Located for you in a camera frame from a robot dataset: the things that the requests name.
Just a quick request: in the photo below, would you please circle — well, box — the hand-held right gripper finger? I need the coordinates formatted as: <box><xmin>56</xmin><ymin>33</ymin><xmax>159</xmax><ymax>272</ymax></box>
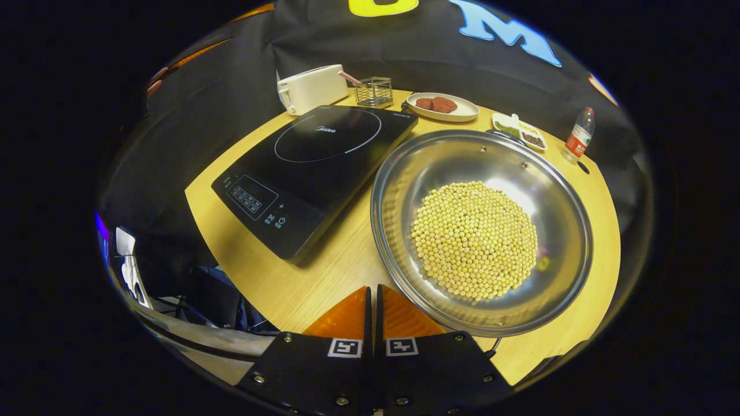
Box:
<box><xmin>237</xmin><ymin>286</ymin><xmax>373</xmax><ymax>416</ymax></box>
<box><xmin>376</xmin><ymin>284</ymin><xmax>515</xmax><ymax>416</ymax></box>

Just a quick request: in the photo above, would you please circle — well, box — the black induction cooktop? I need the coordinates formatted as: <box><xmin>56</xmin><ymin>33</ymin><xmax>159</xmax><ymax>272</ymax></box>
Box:
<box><xmin>211</xmin><ymin>105</ymin><xmax>419</xmax><ymax>263</ymax></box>

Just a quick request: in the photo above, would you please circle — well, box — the stainless steel pot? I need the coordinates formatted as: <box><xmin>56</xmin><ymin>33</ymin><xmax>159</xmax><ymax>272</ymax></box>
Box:
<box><xmin>370</xmin><ymin>129</ymin><xmax>594</xmax><ymax>353</ymax></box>

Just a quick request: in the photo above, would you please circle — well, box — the pile of yellow soybeans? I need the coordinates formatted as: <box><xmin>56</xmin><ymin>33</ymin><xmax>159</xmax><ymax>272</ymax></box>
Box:
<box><xmin>410</xmin><ymin>181</ymin><xmax>539</xmax><ymax>301</ymax></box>

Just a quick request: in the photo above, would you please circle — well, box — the white round plate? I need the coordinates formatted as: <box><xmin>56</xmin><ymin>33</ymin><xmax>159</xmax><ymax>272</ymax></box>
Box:
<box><xmin>406</xmin><ymin>92</ymin><xmax>480</xmax><ymax>122</ymax></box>

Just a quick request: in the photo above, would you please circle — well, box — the white divided bean dish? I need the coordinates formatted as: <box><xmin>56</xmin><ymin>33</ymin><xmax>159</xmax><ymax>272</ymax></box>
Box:
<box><xmin>492</xmin><ymin>113</ymin><xmax>548</xmax><ymax>152</ymax></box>

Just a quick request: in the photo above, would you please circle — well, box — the white toaster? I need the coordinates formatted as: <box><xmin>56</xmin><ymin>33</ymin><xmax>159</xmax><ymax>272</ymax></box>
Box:
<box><xmin>277</xmin><ymin>64</ymin><xmax>350</xmax><ymax>116</ymax></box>

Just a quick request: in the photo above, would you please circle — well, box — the black backdrop cloth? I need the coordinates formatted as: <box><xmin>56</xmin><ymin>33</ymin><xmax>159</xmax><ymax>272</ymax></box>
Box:
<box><xmin>101</xmin><ymin>0</ymin><xmax>648</xmax><ymax>289</ymax></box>

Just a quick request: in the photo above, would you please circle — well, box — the plastic bottle with red label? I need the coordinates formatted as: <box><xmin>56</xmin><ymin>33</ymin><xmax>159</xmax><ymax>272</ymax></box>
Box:
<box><xmin>561</xmin><ymin>106</ymin><xmax>596</xmax><ymax>165</ymax></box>

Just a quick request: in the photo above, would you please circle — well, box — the wire mesh basket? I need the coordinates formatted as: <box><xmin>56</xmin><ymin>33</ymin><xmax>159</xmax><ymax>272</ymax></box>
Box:
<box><xmin>354</xmin><ymin>77</ymin><xmax>394</xmax><ymax>108</ymax></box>

